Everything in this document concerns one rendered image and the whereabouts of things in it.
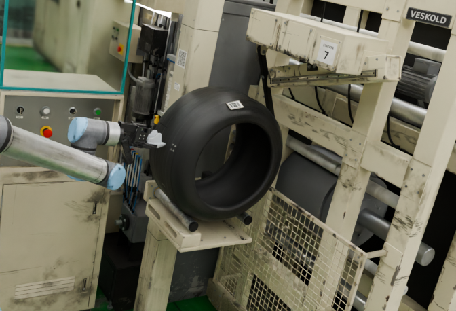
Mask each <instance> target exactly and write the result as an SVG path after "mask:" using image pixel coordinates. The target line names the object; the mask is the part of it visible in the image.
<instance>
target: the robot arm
mask: <svg viewBox="0 0 456 311"><path fill-rule="evenodd" d="M138 123H139V124H138ZM150 130H151V129H150V128H146V125H145V124H143V123H142V122H133V121H131V123H126V122H123V121H120V120H119V121H118V123H117V122H109V121H103V120H93V119H88V118H86V117H76V118H75V119H73V120H72V122H71V123H70V126H69V129H68V140H69V141H70V142H71V146H70V147H68V146H66V145H63V144H61V143H57V142H56V141H52V140H50V139H47V138H45V137H42V136H39V135H37V134H34V133H32V132H29V131H26V130H23V129H21V128H18V127H15V126H13V125H12V124H11V122H10V121H9V119H8V118H6V117H5V116H2V115H0V155H3V156H7V157H9V158H13V159H16V160H20V161H23V162H26V163H29V164H33V165H36V166H40V167H42V168H46V169H49V170H53V171H56V172H60V173H62V174H65V175H67V176H68V177H69V178H71V179H74V180H76V181H89V182H91V183H93V184H96V185H100V186H103V187H106V188H107V189H110V190H116V189H118V188H120V187H121V185H122V183H123V182H124V179H125V176H126V171H125V169H124V167H123V166H120V164H116V163H113V162H110V161H108V160H106V159H103V158H100V157H98V156H96V155H95V153H96V148H97V145H106V146H112V147H114V146H116V144H119V146H120V149H121V153H122V158H123V161H124V162H125V163H126V164H127V165H129V164H132V163H133V158H132V155H131V152H130V147H129V146H134V147H138V148H146V149H157V148H160V147H163V146H164V145H166V144H165V143H163V142H162V135H161V134H160V133H157V131H156V130H153V131H152V132H151V134H150Z"/></svg>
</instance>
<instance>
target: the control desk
mask: <svg viewBox="0 0 456 311"><path fill-rule="evenodd" d="M123 105H124V96H123V95H121V94H94V93H78V92H49V91H34V90H4V89H0V115H2V116H5V117H6V118H8V119H9V121H10V122H11V124H12V125H13V126H15V127H18V128H21V129H23V130H26V131H29V132H32V133H34V134H37V135H39V136H42V137H45V138H47V139H50V140H52V141H56V142H57V143H61V144H63V145H66V146H68V147H70V146H71V142H70V141H69V140H68V129H69V126H70V123H71V122H72V120H73V119H75V118H76V117H86V118H88V119H93V120H103V121H109V122H117V123H118V121H119V120H120V121H121V115H122V110H123ZM116 153H117V144H116V146H114V147H112V146H106V145H97V148H96V153H95V156H98V157H100V158H103V159H106V160H108V161H110V162H113V163H115V158H116ZM110 194H111V190H110V189H107V188H106V187H103V186H100V185H96V184H93V183H91V182H89V181H76V180H74V179H71V178H69V177H68V176H67V175H65V174H62V173H60V172H56V171H53V170H49V169H46V168H42V167H40V166H36V165H33V164H29V163H26V162H23V161H20V160H16V159H13V158H9V157H7V156H4V155H0V308H1V311H91V308H94V304H95V299H96V290H97V285H98V276H99V271H100V262H101V257H102V248H103V242H104V236H105V228H106V222H107V213H108V208H109V199H110Z"/></svg>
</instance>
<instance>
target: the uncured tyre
mask: <svg viewBox="0 0 456 311"><path fill-rule="evenodd" d="M237 100H239V101H240V102H241V104H242V105H243V106H244V107H242V108H239V109H232V110H231V109H230V108H229V106H228V105H227V103H230V102H233V101H237ZM160 122H161V123H162V124H163V125H165V126H166V127H167V128H166V127H165V126H163V125H162V124H160ZM234 124H235V126H236V139H235V145H234V147H233V150H232V152H231V154H230V156H229V158H228V159H227V161H226V162H225V163H224V164H223V165H222V166H221V167H220V168H219V169H218V170H217V171H216V172H214V173H213V174H211V175H210V176H208V177H205V178H203V179H199V180H195V169H196V166H197V162H198V160H199V157H200V155H201V153H202V151H203V149H204V147H205V146H206V145H207V144H208V142H209V141H210V140H211V139H212V138H213V137H214V136H215V135H216V134H217V133H219V132H220V131H221V130H223V129H225V128H226V127H228V126H231V125H234ZM155 130H156V131H157V133H160V134H161V141H162V142H163V143H165V144H166V145H164V146H163V147H160V148H157V149H149V161H150V167H151V171H152V173H153V177H154V179H155V182H156V183H157V185H158V187H159V188H160V189H161V190H162V191H163V192H164V193H165V194H166V195H167V197H169V199H171V201H173V203H175V205H177V207H179V208H180V209H181V210H182V211H183V212H184V213H186V214H188V215H189V216H191V217H194V218H196V219H200V220H202V221H224V220H227V219H231V218H233V217H236V216H238V215H240V214H242V213H243V212H245V211H247V210H248V209H249V208H251V207H252V206H254V205H255V204H256V203H257V202H258V201H259V200H260V199H261V198H262V197H263V196H264V195H265V194H266V193H267V191H268V190H269V188H270V187H271V185H272V183H273V181H274V180H275V177H276V175H277V173H278V170H279V167H280V162H281V159H282V149H283V142H282V133H281V130H280V126H279V124H278V122H277V120H276V118H275V117H274V116H273V114H272V113H271V112H270V110H268V108H266V106H265V105H263V104H262V103H260V102H259V101H257V100H254V99H253V98H250V97H249V96H246V95H245V94H242V93H241V92H238V91H237V90H234V89H233V88H228V87H224V86H206V87H203V88H198V89H196V90H193V91H190V92H188V93H186V94H185V95H183V96H182V97H180V98H179V99H178V100H176V101H175V102H174V103H173V104H172V105H171V106H170V107H169V108H168V109H167V110H166V112H165V113H164V114H163V115H162V117H161V119H160V120H159V122H158V123H157V125H156V127H155ZM173 142H174V143H176V144H177V147H176V150H175V152H174V153H172V152H171V151H170V148H171V146H172V143H173ZM162 182H163V183H164V185H165V187H164V186H163V185H162Z"/></svg>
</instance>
